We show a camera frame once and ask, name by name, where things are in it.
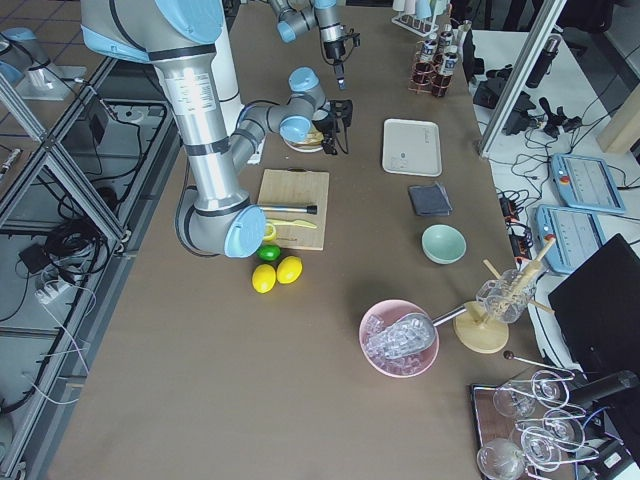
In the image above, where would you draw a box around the lower left dark bottle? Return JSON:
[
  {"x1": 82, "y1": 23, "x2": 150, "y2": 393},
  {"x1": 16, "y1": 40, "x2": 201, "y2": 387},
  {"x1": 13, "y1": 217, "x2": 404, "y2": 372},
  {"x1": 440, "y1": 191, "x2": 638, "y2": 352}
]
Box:
[{"x1": 437, "y1": 24, "x2": 453, "y2": 53}]

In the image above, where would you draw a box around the lower yellow lemon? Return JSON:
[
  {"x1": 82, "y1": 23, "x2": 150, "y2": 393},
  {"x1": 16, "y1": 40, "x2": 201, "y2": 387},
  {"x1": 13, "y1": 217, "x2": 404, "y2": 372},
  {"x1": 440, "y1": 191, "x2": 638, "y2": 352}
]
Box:
[{"x1": 251, "y1": 264, "x2": 277, "y2": 294}]

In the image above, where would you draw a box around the clear ice scoop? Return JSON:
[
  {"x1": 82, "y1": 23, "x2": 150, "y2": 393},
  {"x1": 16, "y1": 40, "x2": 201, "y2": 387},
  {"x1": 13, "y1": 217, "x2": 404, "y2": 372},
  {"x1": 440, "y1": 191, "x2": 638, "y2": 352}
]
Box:
[{"x1": 363, "y1": 306, "x2": 466, "y2": 360}]

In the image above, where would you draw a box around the mint green bowl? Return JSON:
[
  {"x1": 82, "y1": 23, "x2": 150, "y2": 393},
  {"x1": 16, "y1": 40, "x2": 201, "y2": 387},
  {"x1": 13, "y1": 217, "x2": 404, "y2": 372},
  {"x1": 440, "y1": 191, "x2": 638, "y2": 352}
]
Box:
[{"x1": 421, "y1": 224, "x2": 467, "y2": 265}]

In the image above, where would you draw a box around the white round plate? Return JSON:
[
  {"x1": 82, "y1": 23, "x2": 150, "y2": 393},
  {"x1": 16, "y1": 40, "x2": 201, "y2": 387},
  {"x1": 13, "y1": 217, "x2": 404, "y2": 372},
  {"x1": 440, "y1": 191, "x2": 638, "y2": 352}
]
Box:
[{"x1": 284, "y1": 139, "x2": 323, "y2": 153}]

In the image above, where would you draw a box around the white dish rack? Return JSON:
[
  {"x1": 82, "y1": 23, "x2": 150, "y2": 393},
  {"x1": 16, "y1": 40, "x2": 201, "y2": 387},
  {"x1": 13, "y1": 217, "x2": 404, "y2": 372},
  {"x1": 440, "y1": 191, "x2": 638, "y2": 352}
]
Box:
[{"x1": 391, "y1": 0, "x2": 450, "y2": 38}]

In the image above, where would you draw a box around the clear glass mug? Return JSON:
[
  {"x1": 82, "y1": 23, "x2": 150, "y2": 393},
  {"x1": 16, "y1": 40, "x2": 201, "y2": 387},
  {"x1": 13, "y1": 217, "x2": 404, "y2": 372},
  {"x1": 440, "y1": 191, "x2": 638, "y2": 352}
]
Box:
[{"x1": 476, "y1": 269, "x2": 536, "y2": 324}]

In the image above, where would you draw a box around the upper dark bottle white cap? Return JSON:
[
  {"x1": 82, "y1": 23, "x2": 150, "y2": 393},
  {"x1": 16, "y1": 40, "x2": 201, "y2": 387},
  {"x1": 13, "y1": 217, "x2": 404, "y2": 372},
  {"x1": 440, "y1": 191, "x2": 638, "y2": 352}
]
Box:
[{"x1": 419, "y1": 39, "x2": 438, "y2": 64}]

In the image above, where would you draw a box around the pink bowl with ice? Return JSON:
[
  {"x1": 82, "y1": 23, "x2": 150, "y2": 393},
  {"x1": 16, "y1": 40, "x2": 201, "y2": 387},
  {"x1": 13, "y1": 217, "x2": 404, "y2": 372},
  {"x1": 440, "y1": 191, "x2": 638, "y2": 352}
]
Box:
[{"x1": 359, "y1": 299, "x2": 439, "y2": 378}]

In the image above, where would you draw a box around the bread slice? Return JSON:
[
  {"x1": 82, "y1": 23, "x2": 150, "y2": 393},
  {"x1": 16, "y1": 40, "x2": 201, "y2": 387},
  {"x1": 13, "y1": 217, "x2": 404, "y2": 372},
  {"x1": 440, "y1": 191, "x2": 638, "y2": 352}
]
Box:
[{"x1": 301, "y1": 127, "x2": 324, "y2": 147}]

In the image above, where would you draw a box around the wooden cutting board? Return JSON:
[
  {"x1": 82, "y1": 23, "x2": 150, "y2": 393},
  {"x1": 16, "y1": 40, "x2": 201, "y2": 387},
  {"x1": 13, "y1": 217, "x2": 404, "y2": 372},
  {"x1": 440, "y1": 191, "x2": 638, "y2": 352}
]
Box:
[{"x1": 258, "y1": 169, "x2": 330, "y2": 251}]

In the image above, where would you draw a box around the halved lemon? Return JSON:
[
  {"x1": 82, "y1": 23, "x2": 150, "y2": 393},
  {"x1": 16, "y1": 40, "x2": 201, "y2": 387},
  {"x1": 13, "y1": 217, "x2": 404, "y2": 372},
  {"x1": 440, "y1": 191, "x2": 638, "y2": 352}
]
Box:
[{"x1": 263, "y1": 222, "x2": 277, "y2": 242}]

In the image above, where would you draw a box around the copper wire bottle rack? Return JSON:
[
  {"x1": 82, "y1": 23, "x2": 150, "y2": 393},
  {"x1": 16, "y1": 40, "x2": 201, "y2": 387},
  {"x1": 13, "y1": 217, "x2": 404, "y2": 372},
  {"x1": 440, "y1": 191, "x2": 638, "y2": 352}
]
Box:
[{"x1": 409, "y1": 42, "x2": 453, "y2": 98}]

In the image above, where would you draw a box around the grey folded cloth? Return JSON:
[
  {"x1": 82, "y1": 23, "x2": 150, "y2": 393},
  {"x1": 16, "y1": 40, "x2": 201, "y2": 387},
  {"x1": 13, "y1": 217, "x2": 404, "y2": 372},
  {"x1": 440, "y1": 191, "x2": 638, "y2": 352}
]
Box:
[{"x1": 408, "y1": 182, "x2": 453, "y2": 217}]

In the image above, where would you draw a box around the yellow plastic knife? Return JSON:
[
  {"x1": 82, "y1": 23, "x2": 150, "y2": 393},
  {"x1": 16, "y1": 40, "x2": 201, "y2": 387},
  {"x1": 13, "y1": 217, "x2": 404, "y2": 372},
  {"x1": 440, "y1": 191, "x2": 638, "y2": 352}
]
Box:
[{"x1": 266, "y1": 219, "x2": 317, "y2": 229}]

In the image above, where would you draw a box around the glass rack tray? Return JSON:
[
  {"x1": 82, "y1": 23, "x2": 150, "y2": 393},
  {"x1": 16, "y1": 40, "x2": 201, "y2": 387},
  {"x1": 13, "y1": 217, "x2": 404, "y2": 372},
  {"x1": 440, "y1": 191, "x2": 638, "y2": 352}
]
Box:
[{"x1": 470, "y1": 368, "x2": 598, "y2": 479}]

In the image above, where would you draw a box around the lower right dark bottle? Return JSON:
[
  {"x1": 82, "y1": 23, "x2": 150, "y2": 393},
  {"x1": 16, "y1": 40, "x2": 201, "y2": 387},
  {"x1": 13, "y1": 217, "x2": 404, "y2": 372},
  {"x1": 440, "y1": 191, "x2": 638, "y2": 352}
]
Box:
[{"x1": 439, "y1": 45, "x2": 458, "y2": 77}]

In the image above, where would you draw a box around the steel muddler black tip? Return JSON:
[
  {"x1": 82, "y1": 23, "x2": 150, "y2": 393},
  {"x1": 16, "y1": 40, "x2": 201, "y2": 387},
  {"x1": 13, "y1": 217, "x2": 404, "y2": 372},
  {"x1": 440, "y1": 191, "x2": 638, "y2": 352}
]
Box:
[{"x1": 260, "y1": 204, "x2": 318, "y2": 215}]

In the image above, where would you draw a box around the teach pendant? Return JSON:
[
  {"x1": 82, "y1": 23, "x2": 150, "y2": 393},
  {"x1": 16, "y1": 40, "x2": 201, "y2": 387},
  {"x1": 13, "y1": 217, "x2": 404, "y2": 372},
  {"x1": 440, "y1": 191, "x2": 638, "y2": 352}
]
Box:
[
  {"x1": 550, "y1": 154, "x2": 626, "y2": 214},
  {"x1": 535, "y1": 205, "x2": 606, "y2": 275}
]

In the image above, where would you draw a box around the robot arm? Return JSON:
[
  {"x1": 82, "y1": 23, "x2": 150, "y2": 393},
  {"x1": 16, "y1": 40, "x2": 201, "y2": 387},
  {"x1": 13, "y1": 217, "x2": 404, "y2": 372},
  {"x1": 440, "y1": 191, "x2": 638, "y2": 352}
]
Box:
[
  {"x1": 81, "y1": 1, "x2": 330, "y2": 258},
  {"x1": 267, "y1": 0, "x2": 360, "y2": 91}
]

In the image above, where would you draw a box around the cream rabbit tray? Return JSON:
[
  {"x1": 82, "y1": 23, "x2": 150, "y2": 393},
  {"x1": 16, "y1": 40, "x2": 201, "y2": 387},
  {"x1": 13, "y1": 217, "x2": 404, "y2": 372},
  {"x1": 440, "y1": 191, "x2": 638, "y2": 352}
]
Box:
[{"x1": 381, "y1": 119, "x2": 442, "y2": 177}]

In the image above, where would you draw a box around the black bottle on desk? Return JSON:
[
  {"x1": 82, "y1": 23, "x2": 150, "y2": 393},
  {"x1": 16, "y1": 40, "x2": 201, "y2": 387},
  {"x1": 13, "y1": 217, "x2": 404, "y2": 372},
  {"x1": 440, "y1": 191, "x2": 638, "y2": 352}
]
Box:
[{"x1": 525, "y1": 34, "x2": 562, "y2": 88}]

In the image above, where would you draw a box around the upper yellow lemon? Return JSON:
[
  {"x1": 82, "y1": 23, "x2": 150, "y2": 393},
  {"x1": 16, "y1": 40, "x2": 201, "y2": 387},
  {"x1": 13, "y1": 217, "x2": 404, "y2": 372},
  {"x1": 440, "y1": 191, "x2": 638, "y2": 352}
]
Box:
[{"x1": 276, "y1": 256, "x2": 303, "y2": 284}]

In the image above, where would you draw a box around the wooden cup stand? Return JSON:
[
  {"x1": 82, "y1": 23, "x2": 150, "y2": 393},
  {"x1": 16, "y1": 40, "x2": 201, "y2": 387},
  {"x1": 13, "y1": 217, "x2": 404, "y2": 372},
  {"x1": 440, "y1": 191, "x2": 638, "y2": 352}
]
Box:
[{"x1": 454, "y1": 236, "x2": 556, "y2": 354}]

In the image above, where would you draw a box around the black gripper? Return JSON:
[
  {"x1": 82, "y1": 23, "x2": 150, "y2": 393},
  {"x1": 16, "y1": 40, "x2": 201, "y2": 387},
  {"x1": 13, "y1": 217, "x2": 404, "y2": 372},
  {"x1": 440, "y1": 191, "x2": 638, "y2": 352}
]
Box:
[
  {"x1": 320, "y1": 28, "x2": 360, "y2": 91},
  {"x1": 313, "y1": 99, "x2": 353, "y2": 155}
]

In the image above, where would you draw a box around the aluminium frame post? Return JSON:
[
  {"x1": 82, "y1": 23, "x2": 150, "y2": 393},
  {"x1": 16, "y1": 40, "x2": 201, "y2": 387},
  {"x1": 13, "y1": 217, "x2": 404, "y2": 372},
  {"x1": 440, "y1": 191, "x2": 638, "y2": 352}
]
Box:
[{"x1": 478, "y1": 0, "x2": 566, "y2": 159}]

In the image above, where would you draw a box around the black laptop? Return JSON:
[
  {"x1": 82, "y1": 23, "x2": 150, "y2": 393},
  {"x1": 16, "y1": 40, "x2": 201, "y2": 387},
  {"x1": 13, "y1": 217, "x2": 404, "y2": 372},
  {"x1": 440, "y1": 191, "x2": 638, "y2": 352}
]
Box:
[{"x1": 549, "y1": 234, "x2": 639, "y2": 375}]

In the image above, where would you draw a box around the green lime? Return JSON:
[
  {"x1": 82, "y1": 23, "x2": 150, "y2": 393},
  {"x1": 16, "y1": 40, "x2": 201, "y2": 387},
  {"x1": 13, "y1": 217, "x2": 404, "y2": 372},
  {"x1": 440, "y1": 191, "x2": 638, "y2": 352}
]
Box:
[{"x1": 257, "y1": 244, "x2": 281, "y2": 262}]

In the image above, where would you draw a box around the yellow lemon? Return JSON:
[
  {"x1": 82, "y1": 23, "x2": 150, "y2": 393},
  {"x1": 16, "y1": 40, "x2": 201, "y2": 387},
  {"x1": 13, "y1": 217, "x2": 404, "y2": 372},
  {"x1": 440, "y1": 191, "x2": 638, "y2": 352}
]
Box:
[
  {"x1": 276, "y1": 256, "x2": 303, "y2": 284},
  {"x1": 251, "y1": 264, "x2": 277, "y2": 294}
]

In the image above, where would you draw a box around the lower teach pendant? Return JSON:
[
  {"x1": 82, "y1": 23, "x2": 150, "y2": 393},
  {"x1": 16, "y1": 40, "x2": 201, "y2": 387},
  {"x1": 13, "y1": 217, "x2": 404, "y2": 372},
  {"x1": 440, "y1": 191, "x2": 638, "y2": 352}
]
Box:
[{"x1": 535, "y1": 205, "x2": 606, "y2": 275}]

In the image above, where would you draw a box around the upper teach pendant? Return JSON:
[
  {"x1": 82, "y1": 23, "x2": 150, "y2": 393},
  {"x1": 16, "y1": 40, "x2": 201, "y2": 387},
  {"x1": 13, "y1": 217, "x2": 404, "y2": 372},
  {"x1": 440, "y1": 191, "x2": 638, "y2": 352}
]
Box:
[{"x1": 550, "y1": 154, "x2": 626, "y2": 214}]

